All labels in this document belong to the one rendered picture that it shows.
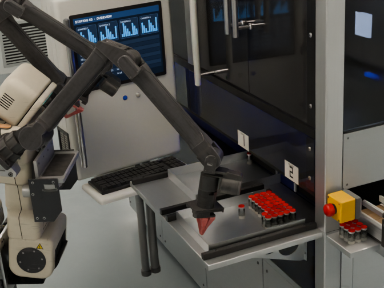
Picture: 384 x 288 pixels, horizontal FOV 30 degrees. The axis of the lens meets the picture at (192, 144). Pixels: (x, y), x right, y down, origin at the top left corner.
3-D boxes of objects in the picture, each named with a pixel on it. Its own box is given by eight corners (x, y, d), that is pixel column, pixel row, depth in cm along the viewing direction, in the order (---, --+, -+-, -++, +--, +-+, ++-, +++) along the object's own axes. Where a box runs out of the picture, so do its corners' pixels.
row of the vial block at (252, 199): (253, 206, 246) (252, 194, 244) (279, 228, 231) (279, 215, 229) (247, 207, 245) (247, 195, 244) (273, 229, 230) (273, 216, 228)
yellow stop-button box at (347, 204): (346, 209, 223) (346, 188, 221) (360, 218, 217) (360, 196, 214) (326, 215, 221) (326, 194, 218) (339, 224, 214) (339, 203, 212)
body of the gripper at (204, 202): (224, 214, 219) (227, 191, 217) (194, 216, 215) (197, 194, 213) (214, 205, 225) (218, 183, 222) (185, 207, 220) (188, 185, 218)
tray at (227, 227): (266, 197, 252) (265, 188, 251) (305, 228, 230) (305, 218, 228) (176, 220, 240) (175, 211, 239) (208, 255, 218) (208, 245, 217)
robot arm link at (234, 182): (210, 147, 219) (206, 154, 211) (247, 154, 217) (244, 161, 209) (204, 184, 222) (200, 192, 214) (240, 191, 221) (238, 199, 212)
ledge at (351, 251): (362, 229, 231) (362, 224, 230) (388, 247, 220) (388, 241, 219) (326, 240, 226) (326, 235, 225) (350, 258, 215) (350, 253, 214)
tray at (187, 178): (247, 159, 285) (246, 150, 284) (280, 182, 263) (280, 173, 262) (168, 177, 273) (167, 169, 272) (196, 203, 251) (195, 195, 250)
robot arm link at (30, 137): (112, 26, 215) (102, 30, 205) (146, 57, 216) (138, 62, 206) (26, 131, 228) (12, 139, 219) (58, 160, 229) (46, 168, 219)
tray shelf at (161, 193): (241, 159, 290) (240, 155, 290) (343, 231, 230) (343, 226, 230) (130, 185, 273) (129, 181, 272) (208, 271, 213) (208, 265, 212)
